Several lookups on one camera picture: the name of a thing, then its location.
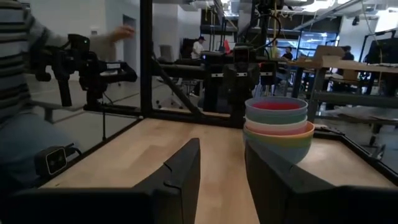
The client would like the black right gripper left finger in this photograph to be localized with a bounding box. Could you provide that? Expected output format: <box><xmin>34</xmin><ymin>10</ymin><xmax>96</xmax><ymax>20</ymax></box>
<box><xmin>133</xmin><ymin>138</ymin><xmax>201</xmax><ymax>224</ymax></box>

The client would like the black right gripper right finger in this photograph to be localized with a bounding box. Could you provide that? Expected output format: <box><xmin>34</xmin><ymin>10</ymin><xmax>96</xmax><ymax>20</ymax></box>
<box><xmin>244</xmin><ymin>139</ymin><xmax>337</xmax><ymax>224</ymax></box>

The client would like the pink bowl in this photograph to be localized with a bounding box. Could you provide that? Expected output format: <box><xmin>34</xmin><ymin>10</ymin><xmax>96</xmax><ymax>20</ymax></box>
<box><xmin>250</xmin><ymin>101</ymin><xmax>302</xmax><ymax>111</ymax></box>

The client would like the dark green bowl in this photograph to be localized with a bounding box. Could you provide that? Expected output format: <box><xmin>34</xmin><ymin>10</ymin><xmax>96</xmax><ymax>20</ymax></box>
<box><xmin>245</xmin><ymin>112</ymin><xmax>308</xmax><ymax>125</ymax></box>

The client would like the white bowl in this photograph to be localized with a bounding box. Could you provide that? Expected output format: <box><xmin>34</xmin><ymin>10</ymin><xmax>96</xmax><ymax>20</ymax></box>
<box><xmin>244</xmin><ymin>116</ymin><xmax>308</xmax><ymax>135</ymax></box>

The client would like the orange bowl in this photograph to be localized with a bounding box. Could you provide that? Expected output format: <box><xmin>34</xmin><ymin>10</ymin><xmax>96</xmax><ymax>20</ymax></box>
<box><xmin>243</xmin><ymin>121</ymin><xmax>315</xmax><ymax>149</ymax></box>

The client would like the pale teal bowl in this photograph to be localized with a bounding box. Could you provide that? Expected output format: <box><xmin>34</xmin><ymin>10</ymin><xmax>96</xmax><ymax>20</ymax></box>
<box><xmin>245</xmin><ymin>136</ymin><xmax>313</xmax><ymax>165</ymax></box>

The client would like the person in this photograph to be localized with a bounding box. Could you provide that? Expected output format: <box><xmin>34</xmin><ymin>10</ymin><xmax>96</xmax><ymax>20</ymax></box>
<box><xmin>190</xmin><ymin>35</ymin><xmax>206</xmax><ymax>60</ymax></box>
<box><xmin>269</xmin><ymin>39</ymin><xmax>281</xmax><ymax>59</ymax></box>
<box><xmin>280</xmin><ymin>46</ymin><xmax>294</xmax><ymax>62</ymax></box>
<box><xmin>340</xmin><ymin>45</ymin><xmax>356</xmax><ymax>62</ymax></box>
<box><xmin>0</xmin><ymin>0</ymin><xmax>137</xmax><ymax>203</ymax></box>

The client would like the grey office chair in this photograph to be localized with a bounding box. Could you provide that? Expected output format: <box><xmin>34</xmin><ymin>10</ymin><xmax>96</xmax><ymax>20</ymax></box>
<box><xmin>158</xmin><ymin>44</ymin><xmax>175</xmax><ymax>63</ymax></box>

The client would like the cardboard box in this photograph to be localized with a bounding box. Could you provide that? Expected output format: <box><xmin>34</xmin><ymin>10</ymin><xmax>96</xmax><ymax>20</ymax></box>
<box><xmin>312</xmin><ymin>45</ymin><xmax>346</xmax><ymax>62</ymax></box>

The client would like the wooden work table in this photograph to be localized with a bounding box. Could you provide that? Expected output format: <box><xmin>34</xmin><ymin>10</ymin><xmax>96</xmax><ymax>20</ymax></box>
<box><xmin>291</xmin><ymin>55</ymin><xmax>398</xmax><ymax>125</ymax></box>

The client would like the person's hand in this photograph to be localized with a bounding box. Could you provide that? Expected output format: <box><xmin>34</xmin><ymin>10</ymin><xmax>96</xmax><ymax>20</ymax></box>
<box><xmin>109</xmin><ymin>24</ymin><xmax>136</xmax><ymax>43</ymax></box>

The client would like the dark monitor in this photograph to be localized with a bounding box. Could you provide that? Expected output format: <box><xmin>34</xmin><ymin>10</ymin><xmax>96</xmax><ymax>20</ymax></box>
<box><xmin>363</xmin><ymin>37</ymin><xmax>398</xmax><ymax>65</ymax></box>

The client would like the black aluminium table frame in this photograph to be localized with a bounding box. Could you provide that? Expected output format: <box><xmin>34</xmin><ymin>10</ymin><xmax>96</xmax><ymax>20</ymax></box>
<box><xmin>40</xmin><ymin>0</ymin><xmax>398</xmax><ymax>187</ymax></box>

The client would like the small black table camera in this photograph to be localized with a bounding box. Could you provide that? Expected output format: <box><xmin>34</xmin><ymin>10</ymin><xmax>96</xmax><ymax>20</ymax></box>
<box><xmin>34</xmin><ymin>143</ymin><xmax>83</xmax><ymax>179</ymax></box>

